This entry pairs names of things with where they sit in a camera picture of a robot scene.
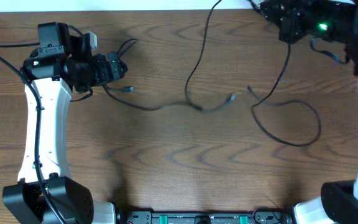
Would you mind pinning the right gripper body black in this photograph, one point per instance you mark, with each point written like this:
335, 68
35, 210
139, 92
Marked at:
299, 22

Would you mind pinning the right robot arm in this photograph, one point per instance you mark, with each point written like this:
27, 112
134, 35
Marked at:
332, 21

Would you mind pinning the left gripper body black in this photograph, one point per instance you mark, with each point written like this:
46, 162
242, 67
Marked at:
100, 70

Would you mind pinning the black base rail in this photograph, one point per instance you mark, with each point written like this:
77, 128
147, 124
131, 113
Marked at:
261, 216

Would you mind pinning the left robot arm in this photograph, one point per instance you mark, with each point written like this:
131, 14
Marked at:
60, 64

